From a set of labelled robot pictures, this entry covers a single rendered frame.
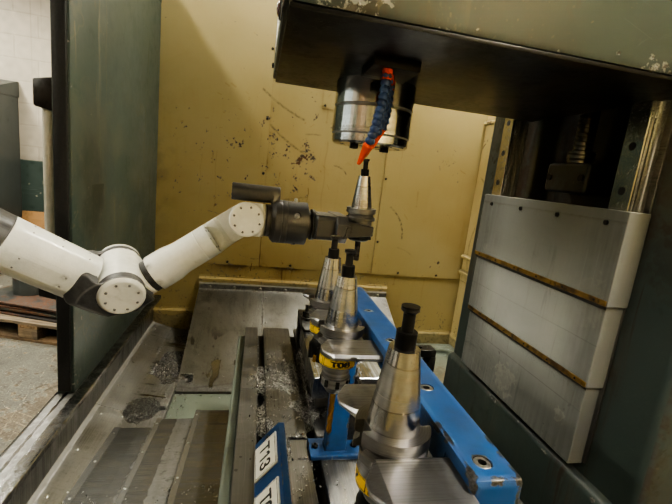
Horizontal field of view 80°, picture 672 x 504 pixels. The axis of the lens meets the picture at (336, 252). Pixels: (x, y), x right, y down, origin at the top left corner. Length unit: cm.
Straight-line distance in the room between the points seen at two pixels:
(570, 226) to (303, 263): 124
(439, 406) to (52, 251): 64
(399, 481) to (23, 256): 65
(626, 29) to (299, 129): 137
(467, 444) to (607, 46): 55
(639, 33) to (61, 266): 93
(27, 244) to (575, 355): 101
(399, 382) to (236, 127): 162
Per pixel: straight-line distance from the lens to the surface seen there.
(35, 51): 575
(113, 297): 80
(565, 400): 101
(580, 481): 105
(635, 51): 74
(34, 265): 80
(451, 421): 39
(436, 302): 215
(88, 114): 121
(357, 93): 81
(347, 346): 51
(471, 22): 60
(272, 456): 76
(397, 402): 34
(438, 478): 34
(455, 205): 207
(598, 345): 93
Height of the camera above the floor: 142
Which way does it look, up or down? 11 degrees down
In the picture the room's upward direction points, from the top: 6 degrees clockwise
